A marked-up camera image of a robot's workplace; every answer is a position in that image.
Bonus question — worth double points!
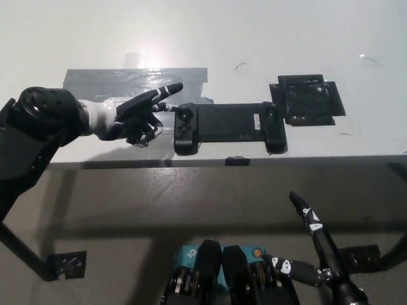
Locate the teal printed router box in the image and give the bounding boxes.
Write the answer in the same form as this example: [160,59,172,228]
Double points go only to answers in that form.
[174,244,266,292]

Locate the black robot torso blocks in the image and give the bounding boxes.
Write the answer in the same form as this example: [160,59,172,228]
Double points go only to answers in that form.
[160,240,300,305]

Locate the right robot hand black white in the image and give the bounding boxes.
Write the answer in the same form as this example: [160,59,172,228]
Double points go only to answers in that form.
[262,191,354,288]

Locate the black metal table leg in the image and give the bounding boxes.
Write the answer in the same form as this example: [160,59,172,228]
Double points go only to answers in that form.
[380,233,407,273]
[0,220,57,282]

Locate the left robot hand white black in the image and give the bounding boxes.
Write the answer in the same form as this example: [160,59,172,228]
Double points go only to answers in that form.
[85,83,184,149]

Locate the black tape square patch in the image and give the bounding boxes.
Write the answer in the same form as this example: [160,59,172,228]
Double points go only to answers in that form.
[269,74,347,127]

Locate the grey duct tape patch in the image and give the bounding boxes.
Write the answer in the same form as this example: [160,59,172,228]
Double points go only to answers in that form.
[62,67,217,131]

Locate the black mobile game controller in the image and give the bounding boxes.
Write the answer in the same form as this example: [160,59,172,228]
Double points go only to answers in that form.
[173,101,289,156]

